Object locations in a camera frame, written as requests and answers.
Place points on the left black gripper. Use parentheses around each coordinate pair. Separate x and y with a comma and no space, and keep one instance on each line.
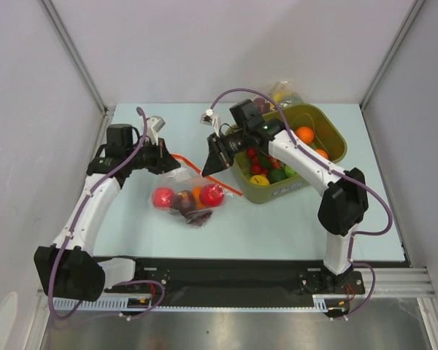
(163,162)

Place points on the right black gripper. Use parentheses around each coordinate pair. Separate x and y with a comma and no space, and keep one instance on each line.
(220,152)

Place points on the red fake apple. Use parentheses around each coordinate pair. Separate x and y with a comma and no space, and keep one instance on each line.
(211,195)
(162,197)

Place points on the clear zip bag orange seal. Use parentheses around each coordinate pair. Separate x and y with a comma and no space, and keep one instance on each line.
(187,177)

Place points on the dark purple fake grapes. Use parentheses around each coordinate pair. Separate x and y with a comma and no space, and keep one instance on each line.
(197,217)

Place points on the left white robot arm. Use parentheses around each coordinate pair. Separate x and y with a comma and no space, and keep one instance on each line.
(67,268)

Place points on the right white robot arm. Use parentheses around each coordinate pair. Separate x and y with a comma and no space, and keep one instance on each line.
(343,195)

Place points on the small orange fake tangerine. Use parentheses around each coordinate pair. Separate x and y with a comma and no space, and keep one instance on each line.
(196,193)

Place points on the fake lychee bunch with leaf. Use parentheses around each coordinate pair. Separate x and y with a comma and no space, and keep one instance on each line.
(261,164)

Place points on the yellow fake apple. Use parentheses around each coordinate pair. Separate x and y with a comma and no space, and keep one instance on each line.
(259,180)

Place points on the dark green fake lime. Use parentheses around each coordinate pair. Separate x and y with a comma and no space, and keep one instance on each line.
(276,175)

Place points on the dark purple fake plum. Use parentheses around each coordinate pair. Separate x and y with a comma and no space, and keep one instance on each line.
(262,105)

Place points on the orange fake fruit far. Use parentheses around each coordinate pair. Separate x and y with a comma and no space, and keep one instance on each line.
(306,134)

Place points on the orange fake fruit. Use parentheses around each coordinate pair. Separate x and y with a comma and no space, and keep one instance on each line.
(306,134)
(322,153)

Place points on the fake netted melon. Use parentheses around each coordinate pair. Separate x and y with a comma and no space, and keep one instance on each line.
(291,100)

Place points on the orange fake fruit near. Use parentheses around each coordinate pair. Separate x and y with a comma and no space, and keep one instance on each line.
(322,153)

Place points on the light green custard apple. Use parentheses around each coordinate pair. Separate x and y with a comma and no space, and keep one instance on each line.
(289,172)

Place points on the olive green plastic bin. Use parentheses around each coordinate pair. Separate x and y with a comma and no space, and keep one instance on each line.
(311,168)

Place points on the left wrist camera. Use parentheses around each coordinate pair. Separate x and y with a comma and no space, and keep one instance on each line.
(154,126)

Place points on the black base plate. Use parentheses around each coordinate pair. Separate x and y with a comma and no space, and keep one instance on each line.
(242,278)

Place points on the white slotted cable duct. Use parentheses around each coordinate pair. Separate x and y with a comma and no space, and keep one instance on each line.
(199,301)

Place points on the aluminium frame rail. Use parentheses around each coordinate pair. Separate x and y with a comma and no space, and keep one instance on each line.
(402,283)

